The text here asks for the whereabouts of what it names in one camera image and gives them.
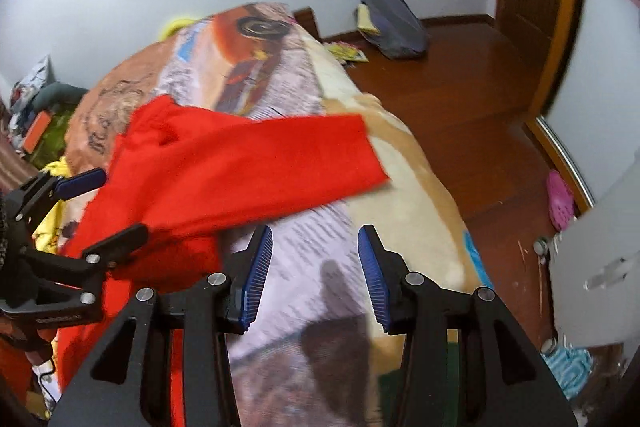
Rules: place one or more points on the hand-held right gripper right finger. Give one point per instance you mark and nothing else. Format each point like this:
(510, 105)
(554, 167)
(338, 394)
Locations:
(372, 272)

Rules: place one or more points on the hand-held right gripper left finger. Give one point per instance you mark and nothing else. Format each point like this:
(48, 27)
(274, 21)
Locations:
(256, 272)

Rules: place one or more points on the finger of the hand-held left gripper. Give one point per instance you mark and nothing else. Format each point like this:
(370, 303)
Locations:
(117, 242)
(80, 183)

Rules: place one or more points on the red long-sleeve garment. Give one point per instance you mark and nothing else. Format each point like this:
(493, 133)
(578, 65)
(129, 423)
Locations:
(250, 167)

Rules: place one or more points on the pile of mixed clothes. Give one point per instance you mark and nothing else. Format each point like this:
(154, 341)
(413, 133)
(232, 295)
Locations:
(30, 82)

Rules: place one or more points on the printed newspaper-pattern blanket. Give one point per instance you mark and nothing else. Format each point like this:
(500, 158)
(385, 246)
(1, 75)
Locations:
(305, 267)

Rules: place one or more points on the orange and green box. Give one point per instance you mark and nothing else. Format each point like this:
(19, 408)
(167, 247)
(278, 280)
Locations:
(59, 137)

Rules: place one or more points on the yellow cartoon-print garment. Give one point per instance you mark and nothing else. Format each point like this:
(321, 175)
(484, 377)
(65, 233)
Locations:
(55, 227)

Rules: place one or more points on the striped brown curtain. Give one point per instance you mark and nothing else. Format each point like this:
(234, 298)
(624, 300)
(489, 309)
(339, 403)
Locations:
(12, 159)

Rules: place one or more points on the grey pillow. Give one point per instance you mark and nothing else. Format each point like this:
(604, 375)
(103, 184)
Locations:
(60, 94)

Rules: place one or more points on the yellow plush cloth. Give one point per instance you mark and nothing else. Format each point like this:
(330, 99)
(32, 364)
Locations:
(175, 26)

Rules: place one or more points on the pink clog shoe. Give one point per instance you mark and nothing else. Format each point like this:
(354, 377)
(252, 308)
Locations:
(559, 199)

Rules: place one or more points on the light blue cloth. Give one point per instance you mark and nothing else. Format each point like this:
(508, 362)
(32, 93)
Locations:
(570, 369)

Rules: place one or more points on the white cabinet door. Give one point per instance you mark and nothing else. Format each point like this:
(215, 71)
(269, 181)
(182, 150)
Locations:
(595, 257)

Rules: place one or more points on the dark blue bag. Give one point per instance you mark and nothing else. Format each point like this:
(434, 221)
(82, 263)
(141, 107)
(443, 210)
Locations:
(395, 22)

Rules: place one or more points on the small yellow cloth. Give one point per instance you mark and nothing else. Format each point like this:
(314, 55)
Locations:
(366, 19)

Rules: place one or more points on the wooden bed footboard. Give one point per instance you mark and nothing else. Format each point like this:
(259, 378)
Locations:
(306, 21)

